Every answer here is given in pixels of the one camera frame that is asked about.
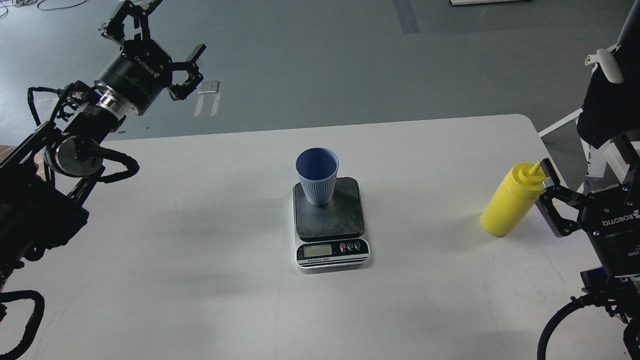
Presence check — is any grey floor plate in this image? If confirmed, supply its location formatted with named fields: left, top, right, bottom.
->
left=198, top=80, right=220, bottom=95

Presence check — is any white chair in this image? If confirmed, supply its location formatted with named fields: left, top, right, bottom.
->
left=538, top=44, right=625, bottom=138

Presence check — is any person in black clothing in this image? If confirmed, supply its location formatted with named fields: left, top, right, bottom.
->
left=576, top=0, right=640, bottom=193

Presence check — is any blue ribbed cup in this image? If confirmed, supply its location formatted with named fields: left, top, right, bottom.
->
left=295, top=147, right=339, bottom=207

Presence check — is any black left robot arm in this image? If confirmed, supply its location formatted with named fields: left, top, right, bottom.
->
left=0, top=0, right=206, bottom=286

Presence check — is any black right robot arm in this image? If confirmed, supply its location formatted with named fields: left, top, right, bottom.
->
left=535, top=158, right=640, bottom=360

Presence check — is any black floor cable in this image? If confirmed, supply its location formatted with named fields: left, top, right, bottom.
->
left=0, top=0, right=88, bottom=18

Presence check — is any yellow squeeze bottle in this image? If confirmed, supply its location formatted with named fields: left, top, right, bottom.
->
left=480, top=161, right=547, bottom=237

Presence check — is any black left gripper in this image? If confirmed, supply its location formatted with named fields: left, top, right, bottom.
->
left=94, top=0, right=207, bottom=116

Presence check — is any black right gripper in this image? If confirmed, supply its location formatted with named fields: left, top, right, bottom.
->
left=535, top=157, right=640, bottom=277

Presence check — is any digital kitchen scale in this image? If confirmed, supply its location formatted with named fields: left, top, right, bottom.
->
left=293, top=177, right=371, bottom=271

